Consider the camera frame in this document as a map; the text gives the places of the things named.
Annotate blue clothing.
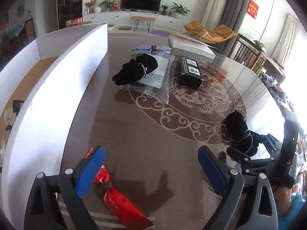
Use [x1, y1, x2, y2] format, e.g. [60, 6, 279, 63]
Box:
[278, 192, 307, 230]

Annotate framed wall painting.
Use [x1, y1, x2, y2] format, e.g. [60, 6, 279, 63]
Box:
[16, 0, 26, 15]

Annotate broad-leaf potted plant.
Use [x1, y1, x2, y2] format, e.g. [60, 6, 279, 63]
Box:
[171, 2, 190, 17]

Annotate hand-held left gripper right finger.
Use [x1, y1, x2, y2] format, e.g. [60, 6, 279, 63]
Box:
[198, 146, 279, 230]

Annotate flat white box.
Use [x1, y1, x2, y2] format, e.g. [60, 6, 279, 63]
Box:
[168, 34, 216, 59]

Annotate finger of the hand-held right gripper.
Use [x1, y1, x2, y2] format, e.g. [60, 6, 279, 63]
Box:
[249, 131, 283, 160]
[226, 146, 276, 176]

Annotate black rectangular box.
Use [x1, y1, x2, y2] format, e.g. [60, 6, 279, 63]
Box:
[177, 55, 203, 89]

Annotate large white cardboard box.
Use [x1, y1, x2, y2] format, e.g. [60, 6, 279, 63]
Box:
[0, 23, 108, 223]

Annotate wooden bench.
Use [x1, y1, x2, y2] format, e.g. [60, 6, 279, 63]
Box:
[131, 16, 156, 32]

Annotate grey curtain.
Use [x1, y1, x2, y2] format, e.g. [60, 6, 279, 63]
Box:
[216, 0, 255, 59]

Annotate black sock on plastic bag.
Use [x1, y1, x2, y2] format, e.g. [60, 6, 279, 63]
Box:
[112, 54, 159, 86]

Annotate red flower arrangement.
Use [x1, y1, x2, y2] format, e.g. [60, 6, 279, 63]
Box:
[84, 0, 99, 13]

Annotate red wall hanging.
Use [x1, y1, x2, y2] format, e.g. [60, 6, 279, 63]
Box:
[247, 0, 259, 20]

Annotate blue tinted rimless glasses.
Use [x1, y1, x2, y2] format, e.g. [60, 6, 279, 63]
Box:
[132, 44, 172, 54]

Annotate white television cabinet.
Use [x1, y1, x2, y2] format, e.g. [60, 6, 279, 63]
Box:
[83, 11, 190, 30]

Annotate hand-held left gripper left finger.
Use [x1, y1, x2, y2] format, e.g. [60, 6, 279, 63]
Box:
[23, 145, 106, 230]

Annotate dining chair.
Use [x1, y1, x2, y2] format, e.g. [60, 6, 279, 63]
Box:
[24, 17, 36, 37]

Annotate clear plastic zip bag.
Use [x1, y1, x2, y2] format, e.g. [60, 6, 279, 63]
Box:
[120, 53, 175, 104]

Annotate orange lounge chair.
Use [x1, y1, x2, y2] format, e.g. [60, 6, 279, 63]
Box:
[184, 21, 237, 44]

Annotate black glass display cabinet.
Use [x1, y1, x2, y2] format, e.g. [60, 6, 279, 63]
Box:
[57, 0, 84, 29]

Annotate wooden sticks packet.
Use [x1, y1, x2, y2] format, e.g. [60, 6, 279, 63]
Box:
[0, 110, 17, 154]

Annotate bushy green potted plant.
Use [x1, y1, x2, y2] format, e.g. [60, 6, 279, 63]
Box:
[99, 0, 116, 12]

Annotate orange snack packets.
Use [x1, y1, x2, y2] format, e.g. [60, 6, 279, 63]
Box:
[65, 17, 83, 27]

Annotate dark wooden chair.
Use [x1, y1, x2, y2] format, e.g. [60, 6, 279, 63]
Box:
[231, 34, 261, 69]

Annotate white sheer curtain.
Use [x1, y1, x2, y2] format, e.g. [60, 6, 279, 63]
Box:
[271, 13, 303, 65]

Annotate black television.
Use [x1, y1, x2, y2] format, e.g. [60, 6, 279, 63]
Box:
[120, 0, 163, 12]

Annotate purple floor mat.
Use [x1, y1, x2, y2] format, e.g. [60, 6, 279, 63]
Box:
[151, 29, 169, 37]

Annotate pile of small clutter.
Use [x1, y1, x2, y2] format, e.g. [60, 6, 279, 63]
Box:
[260, 73, 295, 111]

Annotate person's right forearm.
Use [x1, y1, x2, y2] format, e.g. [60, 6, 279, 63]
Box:
[273, 186, 294, 217]

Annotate covered standing air conditioner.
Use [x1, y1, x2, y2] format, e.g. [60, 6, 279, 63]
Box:
[201, 0, 229, 29]

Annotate wooden side table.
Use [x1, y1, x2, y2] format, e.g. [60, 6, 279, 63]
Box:
[254, 42, 286, 84]

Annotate small black silver-trimmed scrunchie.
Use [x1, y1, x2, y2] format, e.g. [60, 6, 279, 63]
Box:
[225, 110, 261, 154]

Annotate red foil packet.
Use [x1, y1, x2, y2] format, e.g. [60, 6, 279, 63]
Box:
[83, 147, 155, 230]

